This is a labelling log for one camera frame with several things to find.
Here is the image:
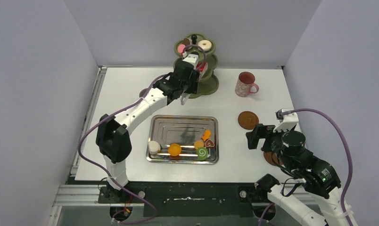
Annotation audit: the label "red frosted donut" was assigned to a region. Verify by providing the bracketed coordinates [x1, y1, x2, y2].
[198, 63, 208, 73]

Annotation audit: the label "pink macaron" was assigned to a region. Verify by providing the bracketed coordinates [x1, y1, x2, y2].
[177, 44, 186, 54]

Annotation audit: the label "chocolate white half cake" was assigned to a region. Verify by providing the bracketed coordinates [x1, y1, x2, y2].
[181, 38, 192, 46]

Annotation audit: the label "white ring donut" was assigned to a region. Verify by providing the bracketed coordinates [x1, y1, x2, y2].
[197, 40, 213, 52]

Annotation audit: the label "orange fish cake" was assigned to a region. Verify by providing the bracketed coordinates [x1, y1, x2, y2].
[201, 129, 211, 142]

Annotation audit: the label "green swiss roll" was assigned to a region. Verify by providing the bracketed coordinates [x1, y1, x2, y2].
[196, 147, 209, 161]

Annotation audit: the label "orange round cake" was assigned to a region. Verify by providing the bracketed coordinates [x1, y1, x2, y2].
[168, 143, 182, 156]

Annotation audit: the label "white swiss roll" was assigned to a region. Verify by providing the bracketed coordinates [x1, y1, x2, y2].
[148, 140, 161, 155]

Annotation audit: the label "metal serving tongs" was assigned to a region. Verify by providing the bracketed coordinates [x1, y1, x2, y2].
[180, 71, 206, 105]

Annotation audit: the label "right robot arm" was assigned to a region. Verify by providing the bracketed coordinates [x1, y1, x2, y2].
[246, 124, 357, 226]

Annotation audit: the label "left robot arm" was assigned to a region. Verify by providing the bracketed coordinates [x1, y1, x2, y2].
[96, 56, 200, 202]

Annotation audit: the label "brown wooden coaster near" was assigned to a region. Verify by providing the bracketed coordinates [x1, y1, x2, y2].
[263, 152, 283, 166]

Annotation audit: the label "brown wooden coaster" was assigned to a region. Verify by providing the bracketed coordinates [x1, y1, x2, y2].
[263, 152, 283, 166]
[238, 111, 259, 130]

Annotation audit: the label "brown wooden coaster far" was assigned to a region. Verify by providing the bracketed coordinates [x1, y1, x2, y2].
[238, 111, 259, 130]

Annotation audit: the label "green three-tier serving stand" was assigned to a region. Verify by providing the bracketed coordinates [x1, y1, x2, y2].
[173, 32, 219, 99]

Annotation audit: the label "brown heart cookie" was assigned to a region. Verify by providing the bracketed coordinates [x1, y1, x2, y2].
[204, 139, 215, 148]

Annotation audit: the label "pink floral mug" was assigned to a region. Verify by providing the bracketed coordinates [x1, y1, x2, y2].
[235, 72, 260, 97]

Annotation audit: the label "grey purple mug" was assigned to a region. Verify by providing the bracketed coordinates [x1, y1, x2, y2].
[139, 89, 149, 98]

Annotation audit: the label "stainless steel tray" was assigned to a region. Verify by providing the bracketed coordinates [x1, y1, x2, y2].
[146, 115, 219, 165]

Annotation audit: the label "round tan biscuit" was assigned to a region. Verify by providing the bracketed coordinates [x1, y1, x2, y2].
[194, 140, 204, 150]

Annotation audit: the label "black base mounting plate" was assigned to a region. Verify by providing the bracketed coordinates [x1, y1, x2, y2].
[97, 181, 303, 218]

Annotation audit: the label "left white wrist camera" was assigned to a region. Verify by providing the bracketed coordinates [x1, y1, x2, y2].
[182, 52, 199, 69]

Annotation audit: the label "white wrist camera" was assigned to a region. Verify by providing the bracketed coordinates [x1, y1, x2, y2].
[273, 108, 299, 133]
[182, 52, 199, 69]

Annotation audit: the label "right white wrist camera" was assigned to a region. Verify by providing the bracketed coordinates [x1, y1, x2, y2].
[273, 108, 299, 133]

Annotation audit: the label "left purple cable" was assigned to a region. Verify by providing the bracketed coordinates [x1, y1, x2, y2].
[77, 44, 206, 225]

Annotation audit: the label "aluminium rail left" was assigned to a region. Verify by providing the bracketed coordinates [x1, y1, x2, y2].
[46, 66, 147, 226]

